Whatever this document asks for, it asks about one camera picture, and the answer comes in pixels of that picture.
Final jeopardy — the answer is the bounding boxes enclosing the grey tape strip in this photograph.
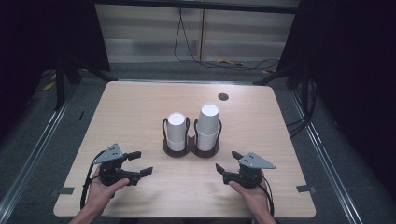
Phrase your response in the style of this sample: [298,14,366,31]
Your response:
[50,187,76,196]
[296,184,317,194]

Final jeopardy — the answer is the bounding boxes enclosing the person's right hand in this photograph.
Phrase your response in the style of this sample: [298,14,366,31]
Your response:
[228,173,272,219]

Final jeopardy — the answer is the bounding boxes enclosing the black hanging cable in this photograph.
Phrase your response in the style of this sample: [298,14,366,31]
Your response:
[173,7,281,72]

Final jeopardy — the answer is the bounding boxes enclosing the black metal stand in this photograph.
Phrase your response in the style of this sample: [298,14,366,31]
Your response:
[54,60,119,111]
[252,63,302,86]

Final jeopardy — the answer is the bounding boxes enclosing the metal floor rail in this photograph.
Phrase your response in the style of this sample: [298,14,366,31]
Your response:
[289,89,364,224]
[0,83,78,217]

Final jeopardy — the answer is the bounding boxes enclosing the black cable bundle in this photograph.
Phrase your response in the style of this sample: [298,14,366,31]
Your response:
[285,78,319,138]

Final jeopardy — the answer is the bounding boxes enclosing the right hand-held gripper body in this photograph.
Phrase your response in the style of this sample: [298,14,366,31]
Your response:
[228,151,276,190]

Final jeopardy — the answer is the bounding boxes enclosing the right hand-held gripper black cable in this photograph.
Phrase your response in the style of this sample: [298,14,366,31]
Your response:
[260,175,276,217]

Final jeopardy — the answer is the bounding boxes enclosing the dark double cup holder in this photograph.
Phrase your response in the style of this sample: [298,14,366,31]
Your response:
[161,116,223,159]

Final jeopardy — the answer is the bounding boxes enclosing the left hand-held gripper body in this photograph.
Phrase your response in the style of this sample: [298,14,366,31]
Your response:
[92,143,141,187]

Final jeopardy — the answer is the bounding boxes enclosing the hand-held gripper black cable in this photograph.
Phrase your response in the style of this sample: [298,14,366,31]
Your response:
[79,150,107,210]
[260,175,276,217]

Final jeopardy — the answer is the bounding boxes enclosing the left hand-held gripper black cable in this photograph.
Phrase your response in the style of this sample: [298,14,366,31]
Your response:
[79,150,107,210]

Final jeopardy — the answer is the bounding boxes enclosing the person's left hand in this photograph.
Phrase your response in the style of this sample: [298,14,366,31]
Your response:
[85,167,131,216]

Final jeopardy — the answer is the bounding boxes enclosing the black curtain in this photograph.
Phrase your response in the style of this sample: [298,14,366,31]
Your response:
[0,0,111,141]
[276,0,396,200]

